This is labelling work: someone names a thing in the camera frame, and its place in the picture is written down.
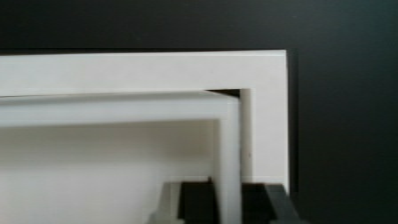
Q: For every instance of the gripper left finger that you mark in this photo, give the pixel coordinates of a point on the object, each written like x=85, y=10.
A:
x=186, y=206

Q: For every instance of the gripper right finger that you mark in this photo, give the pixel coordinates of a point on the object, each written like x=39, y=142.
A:
x=266, y=204

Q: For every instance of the white drawer cabinet box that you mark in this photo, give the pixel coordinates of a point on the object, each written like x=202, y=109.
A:
x=99, y=151

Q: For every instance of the white U-shaped border frame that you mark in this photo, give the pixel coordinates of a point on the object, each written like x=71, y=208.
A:
x=140, y=72

